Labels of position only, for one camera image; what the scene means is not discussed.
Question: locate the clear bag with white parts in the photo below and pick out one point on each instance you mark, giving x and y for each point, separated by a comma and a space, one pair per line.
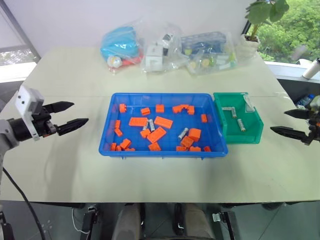
160, 52

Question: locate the small orange block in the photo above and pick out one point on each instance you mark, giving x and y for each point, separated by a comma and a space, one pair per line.
125, 143
159, 108
113, 147
154, 146
145, 111
117, 124
195, 149
181, 149
207, 149
145, 133
118, 148
118, 132
204, 118
122, 108

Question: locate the clear bag with blue rack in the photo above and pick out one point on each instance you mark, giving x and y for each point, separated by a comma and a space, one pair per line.
207, 47

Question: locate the plastic water bottles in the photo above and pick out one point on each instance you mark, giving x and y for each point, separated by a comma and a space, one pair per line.
306, 99

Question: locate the blue plastic tray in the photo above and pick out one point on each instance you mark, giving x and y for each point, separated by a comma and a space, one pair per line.
165, 156

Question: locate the clear bag with blue contents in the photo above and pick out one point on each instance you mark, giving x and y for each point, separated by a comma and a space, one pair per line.
120, 45

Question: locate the clear label holder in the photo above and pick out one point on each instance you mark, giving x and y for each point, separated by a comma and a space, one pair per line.
248, 105

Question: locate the thick orange block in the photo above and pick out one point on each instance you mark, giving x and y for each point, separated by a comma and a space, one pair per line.
187, 141
195, 134

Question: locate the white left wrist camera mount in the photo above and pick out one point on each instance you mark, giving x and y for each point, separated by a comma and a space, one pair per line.
27, 100

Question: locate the white cylinder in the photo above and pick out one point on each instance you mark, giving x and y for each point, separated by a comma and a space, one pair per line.
311, 68

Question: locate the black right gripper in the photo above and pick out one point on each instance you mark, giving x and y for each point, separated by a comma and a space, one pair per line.
315, 130

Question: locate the orange arch block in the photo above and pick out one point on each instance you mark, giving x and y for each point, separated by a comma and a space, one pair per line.
178, 109

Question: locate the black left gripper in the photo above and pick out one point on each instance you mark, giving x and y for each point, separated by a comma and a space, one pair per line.
42, 122

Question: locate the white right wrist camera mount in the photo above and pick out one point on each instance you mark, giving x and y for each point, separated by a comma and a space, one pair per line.
316, 102

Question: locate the long flat orange block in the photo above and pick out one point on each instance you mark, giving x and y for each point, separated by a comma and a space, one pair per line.
163, 122
156, 135
138, 122

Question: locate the black table bracket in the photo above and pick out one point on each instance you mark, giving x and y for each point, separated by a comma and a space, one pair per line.
89, 218
225, 222

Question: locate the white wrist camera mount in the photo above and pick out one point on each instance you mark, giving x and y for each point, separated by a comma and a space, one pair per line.
27, 100
316, 102

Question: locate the green plant in white pot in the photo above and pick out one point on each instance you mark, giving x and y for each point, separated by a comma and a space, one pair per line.
250, 48

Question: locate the green plastic bin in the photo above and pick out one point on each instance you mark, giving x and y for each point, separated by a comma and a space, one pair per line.
246, 137

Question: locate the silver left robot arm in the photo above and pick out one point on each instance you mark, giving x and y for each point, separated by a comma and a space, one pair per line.
7, 131

